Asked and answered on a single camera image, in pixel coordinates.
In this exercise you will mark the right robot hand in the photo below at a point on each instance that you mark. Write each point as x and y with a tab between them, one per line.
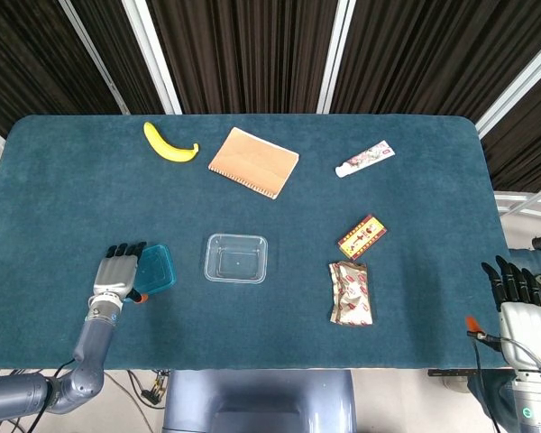
525	329

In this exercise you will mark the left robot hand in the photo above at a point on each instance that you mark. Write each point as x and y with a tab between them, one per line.
115	273

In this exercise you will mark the blue plastic container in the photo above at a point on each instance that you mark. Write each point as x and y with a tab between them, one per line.
158	270

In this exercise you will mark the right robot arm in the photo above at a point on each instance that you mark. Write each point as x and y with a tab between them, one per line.
532	406

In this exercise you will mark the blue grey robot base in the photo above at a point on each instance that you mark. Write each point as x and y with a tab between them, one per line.
261	392

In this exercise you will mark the clear plastic container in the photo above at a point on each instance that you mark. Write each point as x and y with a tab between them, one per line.
235	258

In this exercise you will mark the red yellow card box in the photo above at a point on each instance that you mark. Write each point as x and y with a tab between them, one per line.
361	236

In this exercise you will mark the person in blue jeans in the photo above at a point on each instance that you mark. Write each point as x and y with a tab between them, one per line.
529	261

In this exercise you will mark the black power plug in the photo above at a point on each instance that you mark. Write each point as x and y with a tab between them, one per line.
152	396

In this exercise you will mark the yellow banana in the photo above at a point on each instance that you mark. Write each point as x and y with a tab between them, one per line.
167	151

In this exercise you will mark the teal table cloth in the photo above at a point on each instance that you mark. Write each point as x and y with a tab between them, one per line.
410	203

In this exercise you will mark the tan spiral notebook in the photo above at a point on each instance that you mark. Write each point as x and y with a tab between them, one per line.
252	162

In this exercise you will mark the crumpled gold snack wrapper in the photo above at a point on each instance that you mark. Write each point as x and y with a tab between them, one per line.
351	293

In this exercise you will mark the white toothpaste tube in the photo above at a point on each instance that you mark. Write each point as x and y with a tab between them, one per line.
365	159

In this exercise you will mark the dark brown pleated curtain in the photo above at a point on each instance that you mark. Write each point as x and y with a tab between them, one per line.
252	54

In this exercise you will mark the black metal bracket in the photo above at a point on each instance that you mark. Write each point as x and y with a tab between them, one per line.
455	372

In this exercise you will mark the white metal frame rail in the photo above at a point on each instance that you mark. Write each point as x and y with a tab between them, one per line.
514	197

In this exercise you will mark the white frame post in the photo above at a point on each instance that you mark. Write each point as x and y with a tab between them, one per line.
334	54
153	58
514	85
94	58

